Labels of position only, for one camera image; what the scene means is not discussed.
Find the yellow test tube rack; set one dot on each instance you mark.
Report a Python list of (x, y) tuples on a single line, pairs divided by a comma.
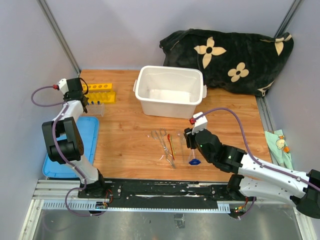
[(102, 92)]

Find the blue plastic tray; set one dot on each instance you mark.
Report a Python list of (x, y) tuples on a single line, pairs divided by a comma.
[(88, 127)]

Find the metal crucible tongs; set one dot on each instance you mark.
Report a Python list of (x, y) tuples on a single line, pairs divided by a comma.
[(160, 135)]

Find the red yellow green spatula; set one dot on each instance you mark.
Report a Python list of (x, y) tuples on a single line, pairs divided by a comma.
[(169, 137)]

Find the graduated cylinder blue base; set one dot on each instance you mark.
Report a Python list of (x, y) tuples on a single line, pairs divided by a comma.
[(192, 159)]

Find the clear acrylic tube rack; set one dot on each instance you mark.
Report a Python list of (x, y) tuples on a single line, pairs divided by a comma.
[(96, 110)]

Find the black floral blanket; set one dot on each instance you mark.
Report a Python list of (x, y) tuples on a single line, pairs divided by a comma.
[(240, 63)]

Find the white plastic bin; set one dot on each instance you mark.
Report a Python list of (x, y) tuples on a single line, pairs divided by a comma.
[(172, 92)]

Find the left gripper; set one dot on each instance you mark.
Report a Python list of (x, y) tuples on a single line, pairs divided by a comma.
[(66, 96)]

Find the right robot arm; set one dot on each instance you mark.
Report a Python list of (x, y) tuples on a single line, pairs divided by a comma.
[(253, 177)]

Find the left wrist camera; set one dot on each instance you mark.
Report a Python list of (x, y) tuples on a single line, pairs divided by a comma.
[(61, 86)]

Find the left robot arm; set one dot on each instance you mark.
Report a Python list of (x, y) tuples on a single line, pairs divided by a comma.
[(63, 141)]

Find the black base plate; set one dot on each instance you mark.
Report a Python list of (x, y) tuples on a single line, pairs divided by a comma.
[(162, 195)]

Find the green printed cloth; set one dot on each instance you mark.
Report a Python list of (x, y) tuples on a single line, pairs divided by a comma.
[(279, 149)]

